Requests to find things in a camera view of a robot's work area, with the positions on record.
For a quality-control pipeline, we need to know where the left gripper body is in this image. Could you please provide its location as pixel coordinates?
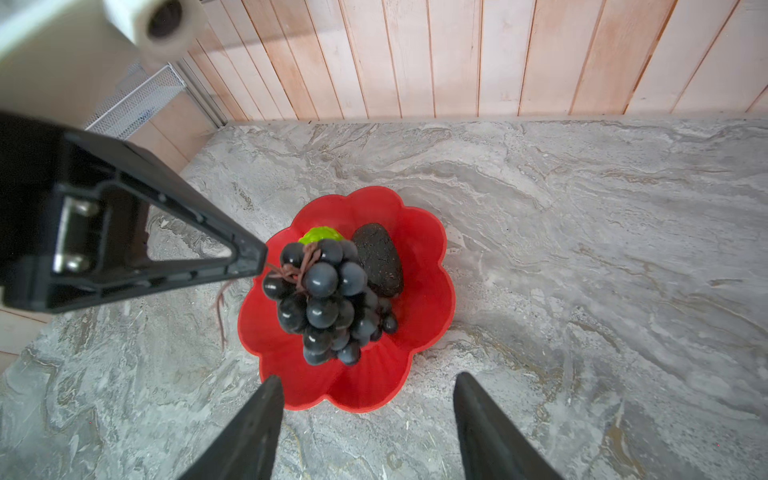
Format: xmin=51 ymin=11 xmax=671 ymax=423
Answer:
xmin=1 ymin=112 xmax=78 ymax=312

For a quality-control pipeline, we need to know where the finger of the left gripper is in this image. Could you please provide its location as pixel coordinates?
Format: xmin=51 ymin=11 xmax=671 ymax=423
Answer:
xmin=56 ymin=132 xmax=267 ymax=311

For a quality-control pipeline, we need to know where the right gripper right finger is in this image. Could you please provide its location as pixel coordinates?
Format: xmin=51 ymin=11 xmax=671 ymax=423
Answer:
xmin=453 ymin=372 xmax=561 ymax=480

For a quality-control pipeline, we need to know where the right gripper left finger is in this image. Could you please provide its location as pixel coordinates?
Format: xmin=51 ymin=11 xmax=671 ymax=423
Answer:
xmin=181 ymin=376 xmax=284 ymax=480

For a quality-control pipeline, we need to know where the black grape bunch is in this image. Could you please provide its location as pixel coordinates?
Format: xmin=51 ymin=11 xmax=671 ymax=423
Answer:
xmin=262 ymin=239 xmax=400 ymax=366

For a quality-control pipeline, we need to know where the green custard apple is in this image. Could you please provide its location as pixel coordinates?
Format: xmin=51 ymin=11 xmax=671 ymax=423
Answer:
xmin=299 ymin=226 xmax=345 ymax=245

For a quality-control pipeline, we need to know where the dark avocado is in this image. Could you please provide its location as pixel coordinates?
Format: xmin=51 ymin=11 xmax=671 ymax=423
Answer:
xmin=352 ymin=223 xmax=404 ymax=298

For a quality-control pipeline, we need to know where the red flower-shaped fruit bowl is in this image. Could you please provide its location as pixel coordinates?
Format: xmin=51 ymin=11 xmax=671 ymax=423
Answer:
xmin=238 ymin=186 xmax=456 ymax=413

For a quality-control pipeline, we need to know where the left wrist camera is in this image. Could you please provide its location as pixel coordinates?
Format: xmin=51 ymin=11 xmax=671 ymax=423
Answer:
xmin=1 ymin=1 xmax=206 ymax=127

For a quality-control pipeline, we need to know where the white wire mesh shelf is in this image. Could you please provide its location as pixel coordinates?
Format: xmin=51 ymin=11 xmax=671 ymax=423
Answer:
xmin=84 ymin=63 xmax=186 ymax=140

